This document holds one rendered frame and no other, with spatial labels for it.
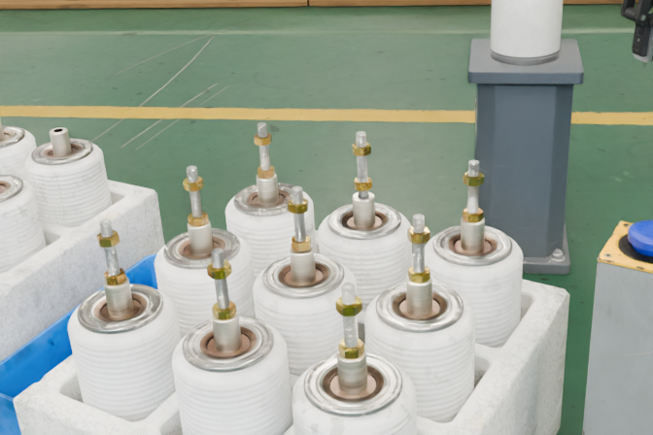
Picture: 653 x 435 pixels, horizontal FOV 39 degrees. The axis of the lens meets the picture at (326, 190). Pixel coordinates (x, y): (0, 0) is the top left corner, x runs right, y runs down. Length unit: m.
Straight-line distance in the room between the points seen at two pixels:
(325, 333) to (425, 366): 0.11
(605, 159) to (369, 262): 0.87
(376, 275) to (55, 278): 0.39
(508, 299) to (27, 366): 0.53
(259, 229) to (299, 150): 0.79
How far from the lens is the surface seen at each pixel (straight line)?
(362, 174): 0.91
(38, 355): 1.08
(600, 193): 1.58
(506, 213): 1.31
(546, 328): 0.92
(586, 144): 1.77
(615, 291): 0.77
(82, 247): 1.13
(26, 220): 1.11
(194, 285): 0.88
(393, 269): 0.92
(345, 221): 0.94
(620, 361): 0.81
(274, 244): 0.97
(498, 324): 0.89
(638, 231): 0.78
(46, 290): 1.11
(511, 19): 1.23
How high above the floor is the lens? 0.69
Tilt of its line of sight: 26 degrees down
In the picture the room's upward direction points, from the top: 3 degrees counter-clockwise
